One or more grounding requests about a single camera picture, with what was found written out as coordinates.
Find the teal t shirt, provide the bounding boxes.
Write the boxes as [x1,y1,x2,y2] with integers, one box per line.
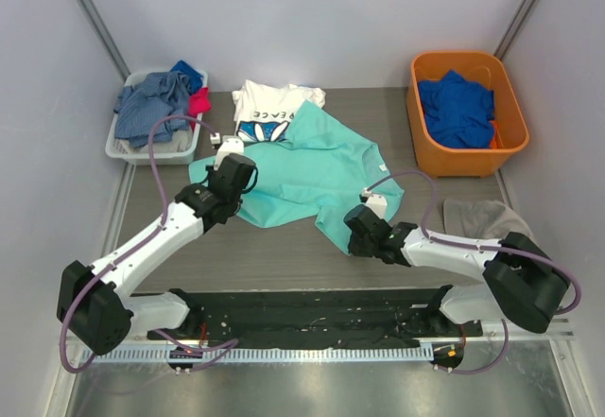
[189,102,404,252]

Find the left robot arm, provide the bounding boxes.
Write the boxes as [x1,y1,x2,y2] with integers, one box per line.
[57,153,258,356]

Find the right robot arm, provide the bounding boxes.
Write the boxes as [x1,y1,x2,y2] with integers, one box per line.
[344,204,570,337]

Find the grey garment in basket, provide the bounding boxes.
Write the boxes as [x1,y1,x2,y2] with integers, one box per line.
[153,129,193,154]

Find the white printed folded t shirt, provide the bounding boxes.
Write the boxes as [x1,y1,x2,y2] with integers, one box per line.
[232,79,326,143]

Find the red garment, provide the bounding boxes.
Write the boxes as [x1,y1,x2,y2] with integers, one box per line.
[188,87,212,119]

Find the blue garment in basket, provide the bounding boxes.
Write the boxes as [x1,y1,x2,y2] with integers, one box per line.
[170,60,204,95]

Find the blue checked shirt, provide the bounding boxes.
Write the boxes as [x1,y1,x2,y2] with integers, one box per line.
[114,72,190,148]

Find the grey bucket hat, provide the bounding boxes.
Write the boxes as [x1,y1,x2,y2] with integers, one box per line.
[442,199,536,242]

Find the orange plastic tub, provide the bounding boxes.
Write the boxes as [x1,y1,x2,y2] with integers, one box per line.
[406,50,529,177]

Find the royal blue garment in tub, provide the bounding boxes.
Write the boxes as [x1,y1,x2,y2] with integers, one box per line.
[417,70,495,149]

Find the orange garment in tub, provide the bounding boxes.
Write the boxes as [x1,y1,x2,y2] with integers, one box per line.
[489,120,502,149]

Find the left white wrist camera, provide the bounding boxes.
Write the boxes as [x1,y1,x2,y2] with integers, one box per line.
[210,133,245,170]

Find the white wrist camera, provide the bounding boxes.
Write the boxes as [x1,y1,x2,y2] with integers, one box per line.
[210,133,245,170]
[360,188,388,219]

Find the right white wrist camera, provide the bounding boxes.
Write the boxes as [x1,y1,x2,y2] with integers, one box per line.
[360,188,388,219]

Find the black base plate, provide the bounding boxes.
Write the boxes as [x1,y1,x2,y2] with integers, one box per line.
[168,289,483,350]

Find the white slotted cable duct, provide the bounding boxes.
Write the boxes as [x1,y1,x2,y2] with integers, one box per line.
[94,343,434,364]

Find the aluminium rail frame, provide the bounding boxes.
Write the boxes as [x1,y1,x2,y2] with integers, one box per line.
[125,318,575,343]

